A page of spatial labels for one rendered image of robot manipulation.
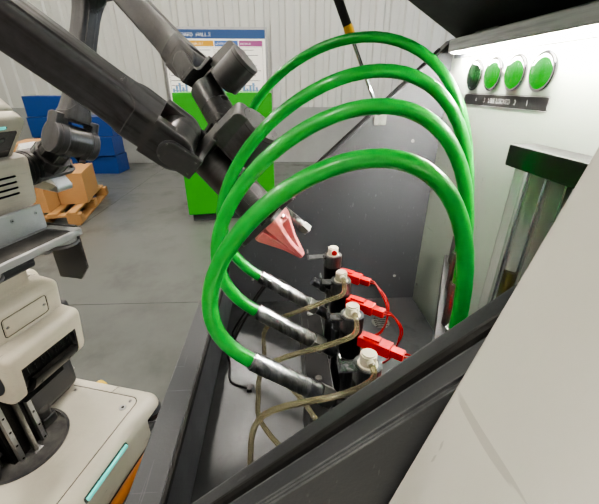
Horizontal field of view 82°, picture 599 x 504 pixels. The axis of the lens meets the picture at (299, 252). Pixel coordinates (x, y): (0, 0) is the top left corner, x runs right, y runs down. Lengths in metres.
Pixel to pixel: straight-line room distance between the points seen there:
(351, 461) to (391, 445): 0.03
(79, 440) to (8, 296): 0.62
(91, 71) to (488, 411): 0.49
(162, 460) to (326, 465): 0.29
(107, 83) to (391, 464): 0.48
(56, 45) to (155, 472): 0.50
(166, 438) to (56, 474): 0.96
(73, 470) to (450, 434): 1.32
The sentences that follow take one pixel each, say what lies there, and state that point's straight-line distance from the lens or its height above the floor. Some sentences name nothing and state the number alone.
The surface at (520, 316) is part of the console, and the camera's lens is 0.19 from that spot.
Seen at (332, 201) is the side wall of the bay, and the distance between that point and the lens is 0.85.
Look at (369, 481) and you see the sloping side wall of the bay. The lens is 0.29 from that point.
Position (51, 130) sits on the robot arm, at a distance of 1.04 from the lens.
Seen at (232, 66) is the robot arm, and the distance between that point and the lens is 0.69.
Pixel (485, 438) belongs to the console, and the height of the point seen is 1.21.
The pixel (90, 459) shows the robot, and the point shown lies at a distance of 1.46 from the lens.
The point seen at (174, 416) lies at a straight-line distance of 0.56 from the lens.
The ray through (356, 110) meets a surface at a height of 1.34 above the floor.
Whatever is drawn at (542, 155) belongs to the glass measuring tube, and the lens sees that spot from 0.53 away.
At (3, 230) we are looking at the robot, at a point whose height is 1.07.
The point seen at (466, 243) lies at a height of 1.25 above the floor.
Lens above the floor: 1.36
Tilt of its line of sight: 26 degrees down
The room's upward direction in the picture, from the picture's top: straight up
